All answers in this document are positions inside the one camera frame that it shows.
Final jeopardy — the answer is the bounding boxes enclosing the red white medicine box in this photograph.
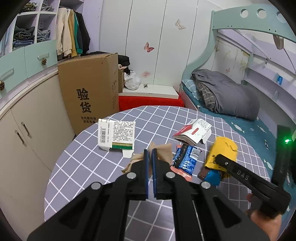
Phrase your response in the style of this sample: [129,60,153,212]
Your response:
[173,118,212,146]

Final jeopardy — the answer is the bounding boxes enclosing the white plastic bag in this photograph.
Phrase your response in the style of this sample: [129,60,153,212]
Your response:
[124,70,141,90]

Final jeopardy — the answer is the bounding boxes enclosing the grey checked tablecloth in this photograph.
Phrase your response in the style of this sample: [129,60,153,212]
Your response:
[44,106,269,240]

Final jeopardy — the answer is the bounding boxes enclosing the purple cubby shelf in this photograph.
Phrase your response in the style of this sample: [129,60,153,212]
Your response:
[1,0,84,56]

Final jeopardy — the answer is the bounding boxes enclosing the right hand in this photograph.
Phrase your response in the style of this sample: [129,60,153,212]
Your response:
[245,193,283,241]

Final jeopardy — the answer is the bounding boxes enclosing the yellow cardboard box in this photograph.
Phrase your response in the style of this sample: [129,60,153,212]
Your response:
[205,137,238,181]

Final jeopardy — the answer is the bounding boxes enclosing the grey folded blanket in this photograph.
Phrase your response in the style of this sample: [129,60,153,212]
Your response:
[192,69,260,121]

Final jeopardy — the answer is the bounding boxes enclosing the blue snack wrapper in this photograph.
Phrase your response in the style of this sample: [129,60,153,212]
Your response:
[171,144,201,181]

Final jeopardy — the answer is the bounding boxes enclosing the hanging jackets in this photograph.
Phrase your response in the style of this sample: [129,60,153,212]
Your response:
[56,7,90,60]

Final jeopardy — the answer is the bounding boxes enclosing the beige low cabinet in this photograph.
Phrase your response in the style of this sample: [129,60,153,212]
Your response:
[1,71,74,240]

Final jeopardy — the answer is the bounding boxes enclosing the teal bunk bed frame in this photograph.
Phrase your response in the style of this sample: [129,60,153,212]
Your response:
[180,3,296,93]

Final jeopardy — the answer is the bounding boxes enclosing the beige stocking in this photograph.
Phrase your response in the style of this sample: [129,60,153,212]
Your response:
[121,142,173,176]

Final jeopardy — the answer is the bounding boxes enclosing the tall brown cardboard box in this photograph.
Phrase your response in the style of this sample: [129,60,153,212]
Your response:
[58,53,119,135]

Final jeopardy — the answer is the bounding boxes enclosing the white green medicine box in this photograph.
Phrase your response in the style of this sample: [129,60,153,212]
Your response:
[98,119,135,158]

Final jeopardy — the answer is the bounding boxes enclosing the teal drawer unit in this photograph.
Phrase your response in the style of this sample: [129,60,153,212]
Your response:
[1,40,57,97]

